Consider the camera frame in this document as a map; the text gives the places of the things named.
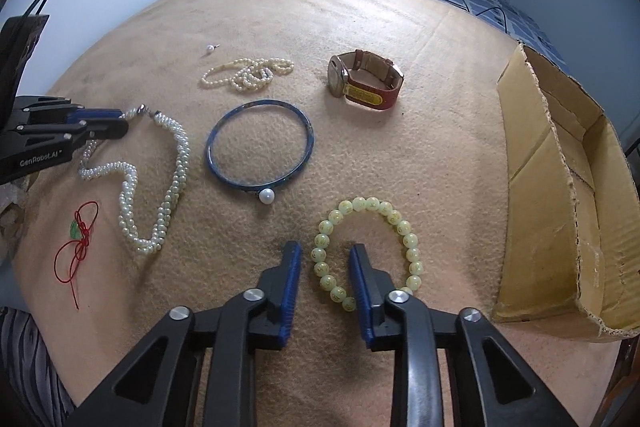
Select yellow jade bead bracelet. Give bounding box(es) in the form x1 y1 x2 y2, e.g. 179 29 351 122
310 196 424 313

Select twisted white pearl necklace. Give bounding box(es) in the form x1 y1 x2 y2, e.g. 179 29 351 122
77 104 192 256

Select blue bangle with pearl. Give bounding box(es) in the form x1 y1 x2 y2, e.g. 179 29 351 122
204 98 314 206

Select red cord jade pendant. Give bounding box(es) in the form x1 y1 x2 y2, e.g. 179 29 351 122
53 200 100 310

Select small cream pearl strand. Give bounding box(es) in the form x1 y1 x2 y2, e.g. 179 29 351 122
198 57 295 92

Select red strap wristwatch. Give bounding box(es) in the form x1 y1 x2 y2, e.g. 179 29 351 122
326 49 405 112

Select brown cardboard tray box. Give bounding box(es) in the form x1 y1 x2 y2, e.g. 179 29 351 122
491 44 639 341

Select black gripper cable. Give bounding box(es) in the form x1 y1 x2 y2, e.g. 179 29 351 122
19 0 56 20

